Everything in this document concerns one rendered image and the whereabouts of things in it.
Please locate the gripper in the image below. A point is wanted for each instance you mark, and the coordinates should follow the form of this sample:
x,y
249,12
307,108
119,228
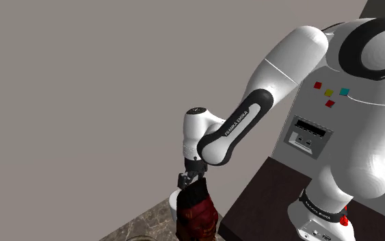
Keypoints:
x,y
194,167

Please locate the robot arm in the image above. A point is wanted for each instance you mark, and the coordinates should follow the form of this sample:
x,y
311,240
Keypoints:
x,y
362,140

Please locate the white cup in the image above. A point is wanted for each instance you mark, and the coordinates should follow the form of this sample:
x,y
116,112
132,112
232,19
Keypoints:
x,y
173,205

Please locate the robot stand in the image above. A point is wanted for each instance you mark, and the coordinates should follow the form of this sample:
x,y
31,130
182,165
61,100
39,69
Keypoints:
x,y
265,200

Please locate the grey machine with coloured buttons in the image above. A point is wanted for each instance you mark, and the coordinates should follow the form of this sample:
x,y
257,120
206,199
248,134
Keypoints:
x,y
307,113

